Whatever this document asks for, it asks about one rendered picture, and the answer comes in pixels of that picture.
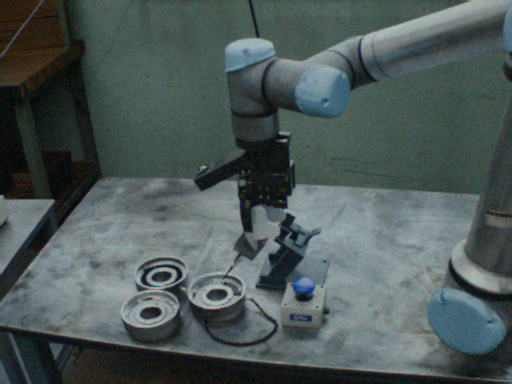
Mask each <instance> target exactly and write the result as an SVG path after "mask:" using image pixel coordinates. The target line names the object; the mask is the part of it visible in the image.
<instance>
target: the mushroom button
mask: <svg viewBox="0 0 512 384"><path fill-rule="evenodd" d="M315 284H316V283H315V282H314V280H312V279H311V278H307V277H302V278H297V279H296V280H294V282H293V284H292V290H293V291H294V292H295V293H296V294H299V295H301V296H302V297H305V296H307V294H308V293H310V292H312V291H313V290H314V289H315Z"/></svg>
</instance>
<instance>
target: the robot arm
mask: <svg viewBox="0 0 512 384"><path fill-rule="evenodd" d="M504 49H506V50H507V54H506V58H505V60H504V63H503V65H504V66H503V69H502V75H503V77H504V79H505V80H506V82H507V83H508V84H509V86H510V93H509V96H508V99H507V101H506V102H507V104H506V107H505V110H504V112H503V118H502V121H501V124H500V126H499V132H498V135H497V138H496V140H495V146H494V149H493V152H492V155H491V160H490V163H489V166H488V168H487V174H486V176H485V179H484V182H483V188H482V191H481V194H480V197H479V199H478V202H477V204H478V205H477V208H476V211H475V214H474V217H473V220H472V223H471V228H470V231H469V234H468V237H467V239H464V240H462V241H460V242H458V243H457V245H455V247H454V248H453V250H452V252H451V255H450V259H449V261H448V264H447V269H446V274H445V276H444V278H443V281H442V283H441V285H440V286H439V288H438V289H437V290H436V291H434V293H433V294H432V296H431V298H430V301H429V303H428V305H427V316H426V318H427V321H428V324H429V325H430V327H431V329H432V330H433V331H434V332H435V335H436V336H437V338H439V339H440V340H441V341H442V342H443V343H444V344H445V345H447V346H448V347H451V348H452V349H454V350H456V351H458V352H460V353H465V354H470V355H471V356H473V357H475V358H476V359H478V358H479V359H481V360H483V361H487V362H490V363H495V362H497V363H512V0H473V1H471V2H468V3H465V4H464V5H463V4H461V5H458V6H456V7H454V8H451V9H450V8H448V9H446V10H444V11H441V12H439V13H438V12H436V13H434V14H432V15H429V16H424V17H422V18H419V19H416V20H412V21H409V22H408V23H402V24H399V25H398V26H395V27H393V26H392V27H389V28H388V29H385V30H379V31H378V32H375V33H372V34H368V35H366V36H358V37H356V36H355V37H351V38H348V39H346V40H344V41H343V40H342V41H341V43H340V44H338V45H336V46H335V47H331V48H329V49H327V50H326V51H324V52H322V53H319V54H317V55H315V56H313V57H311V58H309V59H308V60H305V61H292V60H285V59H281V58H275V56H276V52H275V51H274V48H273V45H272V44H271V43H270V42H267V41H266V40H261V39H254V38H249V39H242V40H238V41H236V42H233V43H231V44H230V45H229V46H228V47H226V49H225V54H226V65H227V69H226V73H227V79H228V88H229V99H230V109H231V122H232V132H233V135H234V139H235V145H236V146H237V147H239V148H236V149H234V150H232V151H230V152H229V153H227V154H225V155H223V157H221V158H219V159H218V160H216V161H214V162H211V163H209V164H206V165H204V166H202V167H201V168H200V169H199V170H198V171H197V173H196V174H197V175H196V177H195V178H194V180H193V181H194V182H195V183H196V186H197V187H198V188H199V189H200V191H201V192H202V191H204V190H206V189H209V188H213V187H214V186H216V185H217V183H219V182H221V181H223V180H225V179H227V178H229V177H231V176H233V175H236V174H238V173H239V175H240V176H239V179H238V197H239V200H240V217H241V222H242V228H243V232H244V233H245V236H246V238H247V240H248V242H249V243H250V245H251V246H252V249H253V250H254V251H258V250H259V247H258V240H259V239H266V238H272V237H277V236H278V235H279V233H280V230H279V227H278V225H276V224H274V223H273V222H278V221H283V220H285V219H286V212H285V211H284V210H281V209H288V196H292V194H293V188H296V179H295V177H294V160H290V157H289V143H290V141H291V133H282V132H279V131H280V127H279V108H280V109H285V110H289V111H294V112H298V113H303V114H305V115H307V116H311V118H325V119H334V118H336V117H338V116H340V115H342V114H343V113H342V112H343V108H346V106H347V104H348V101H349V98H350V94H349V93H350V92H351V91H353V90H354V89H356V88H357V87H360V86H362V85H368V84H371V83H375V82H377V81H384V80H387V79H390V78H393V77H395V78H397V77H399V76H403V75H406V74H412V73H416V72H418V71H421V70H423V71H425V70H427V69H431V68H433V67H440V66H443V65H446V64H449V63H450V64H452V63H456V62H458V61H461V60H467V59H470V58H473V57H477V56H478V57H479V56H483V55H485V54H489V53H491V52H493V53H495V52H498V51H500V50H504ZM280 200H286V201H280Z"/></svg>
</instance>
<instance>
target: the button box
mask: <svg viewBox="0 0 512 384"><path fill-rule="evenodd" d="M324 314H330V307H326V285H316V284H315V289H314V290H313V291H312V292H310V293H308V294H307V296H305V297H302V296H301V295H299V294H296V293H295V292H294V291H293V290H292V282H291V283H288V285H287V288H286V292H285V295H284V298H283V302H282V305H281V315H282V323H281V326H284V327H295V328H305V329H313V330H315V329H320V328H321V326H322V323H323V318H324Z"/></svg>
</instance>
